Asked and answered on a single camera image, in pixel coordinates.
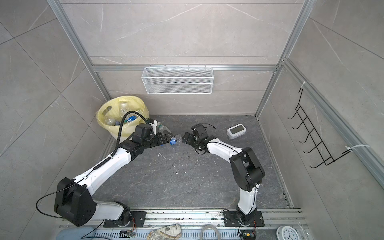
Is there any crushed clear bottle blue band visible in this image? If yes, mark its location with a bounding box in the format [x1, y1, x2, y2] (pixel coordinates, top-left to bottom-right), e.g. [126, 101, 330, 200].
[125, 116, 137, 123]

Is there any white wire mesh basket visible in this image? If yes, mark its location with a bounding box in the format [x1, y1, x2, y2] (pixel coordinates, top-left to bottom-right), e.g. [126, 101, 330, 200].
[142, 67, 214, 95]

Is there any black wire hook rack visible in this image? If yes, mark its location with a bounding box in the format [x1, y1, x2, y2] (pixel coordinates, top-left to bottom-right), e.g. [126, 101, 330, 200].
[287, 89, 370, 169]

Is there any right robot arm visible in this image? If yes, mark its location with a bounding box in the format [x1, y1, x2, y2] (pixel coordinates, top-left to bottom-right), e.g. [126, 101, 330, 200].
[182, 124, 265, 227]

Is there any blue grey cushion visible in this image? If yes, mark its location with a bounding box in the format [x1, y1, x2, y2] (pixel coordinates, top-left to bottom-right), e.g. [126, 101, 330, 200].
[56, 227, 95, 240]

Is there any patterned cloth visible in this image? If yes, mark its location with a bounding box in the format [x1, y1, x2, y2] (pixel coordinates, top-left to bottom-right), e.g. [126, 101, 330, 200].
[147, 224, 182, 240]

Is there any small clear bottle white cap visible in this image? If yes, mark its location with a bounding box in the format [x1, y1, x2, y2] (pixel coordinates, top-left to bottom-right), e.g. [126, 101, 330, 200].
[157, 122, 182, 146]

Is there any white digital clock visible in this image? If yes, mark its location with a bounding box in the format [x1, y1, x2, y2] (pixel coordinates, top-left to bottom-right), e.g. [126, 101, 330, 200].
[227, 124, 247, 140]

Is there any white round analog clock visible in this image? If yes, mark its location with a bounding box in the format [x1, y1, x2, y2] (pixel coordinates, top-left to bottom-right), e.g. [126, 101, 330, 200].
[276, 226, 301, 240]

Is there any white tape roll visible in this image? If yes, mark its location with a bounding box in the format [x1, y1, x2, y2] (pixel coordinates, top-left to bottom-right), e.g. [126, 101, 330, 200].
[199, 225, 221, 240]

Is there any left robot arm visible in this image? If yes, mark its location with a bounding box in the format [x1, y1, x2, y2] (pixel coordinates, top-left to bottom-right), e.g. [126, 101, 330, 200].
[53, 112, 173, 227]

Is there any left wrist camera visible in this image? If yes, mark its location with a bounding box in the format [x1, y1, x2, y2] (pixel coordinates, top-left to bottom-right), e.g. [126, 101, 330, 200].
[147, 119, 158, 135]

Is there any white bin with yellow liner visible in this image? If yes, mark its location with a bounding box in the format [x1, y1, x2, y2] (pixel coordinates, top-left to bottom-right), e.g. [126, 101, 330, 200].
[96, 96, 150, 142]

